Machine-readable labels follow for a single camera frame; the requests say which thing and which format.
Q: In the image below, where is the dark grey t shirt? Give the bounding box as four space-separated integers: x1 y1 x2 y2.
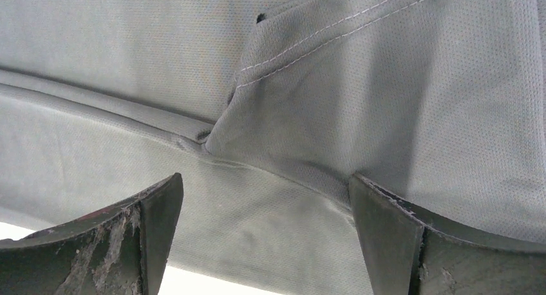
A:
1 0 545 294

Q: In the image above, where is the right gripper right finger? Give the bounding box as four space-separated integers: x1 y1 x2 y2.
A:
348 173 545 294

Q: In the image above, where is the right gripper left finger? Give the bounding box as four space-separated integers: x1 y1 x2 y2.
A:
1 173 184 294

